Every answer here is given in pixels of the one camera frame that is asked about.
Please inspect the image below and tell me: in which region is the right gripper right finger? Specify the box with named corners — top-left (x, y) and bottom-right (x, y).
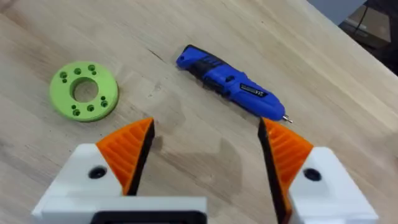
top-left (257, 117), bottom-right (379, 224)

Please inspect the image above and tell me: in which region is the blue electric screwdriver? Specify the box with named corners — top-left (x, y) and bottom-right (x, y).
top-left (175, 44), bottom-right (294, 124)

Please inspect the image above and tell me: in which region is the green disc with holes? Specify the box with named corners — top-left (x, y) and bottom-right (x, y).
top-left (49, 61), bottom-right (119, 123)

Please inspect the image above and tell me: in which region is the dark furniture beyond table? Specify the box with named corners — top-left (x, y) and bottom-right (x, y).
top-left (338, 0), bottom-right (398, 77)

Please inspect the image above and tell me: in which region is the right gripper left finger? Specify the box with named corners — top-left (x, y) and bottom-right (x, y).
top-left (39, 117), bottom-right (155, 200)

